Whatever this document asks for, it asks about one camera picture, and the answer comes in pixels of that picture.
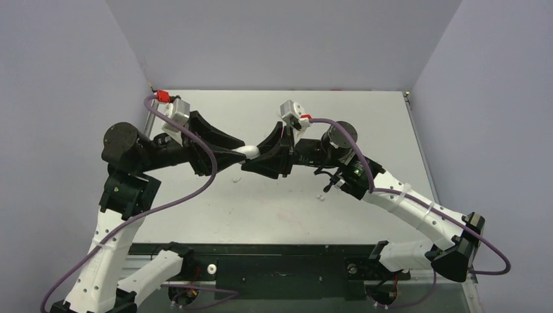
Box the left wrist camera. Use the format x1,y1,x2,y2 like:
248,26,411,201
161,97,190,145

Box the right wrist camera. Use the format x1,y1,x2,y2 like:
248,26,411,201
280,100,311,140

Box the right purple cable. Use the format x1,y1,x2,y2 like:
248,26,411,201
300,113,511,310

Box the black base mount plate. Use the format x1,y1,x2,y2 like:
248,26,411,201
129,243,411,302

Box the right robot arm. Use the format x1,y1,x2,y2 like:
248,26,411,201
241,115,485,282

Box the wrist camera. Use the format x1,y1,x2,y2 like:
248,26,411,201
161,97,190,145
280,100,311,140

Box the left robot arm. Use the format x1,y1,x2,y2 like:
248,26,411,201
50,111,248,312

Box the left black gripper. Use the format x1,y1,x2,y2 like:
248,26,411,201
138,112,247,176

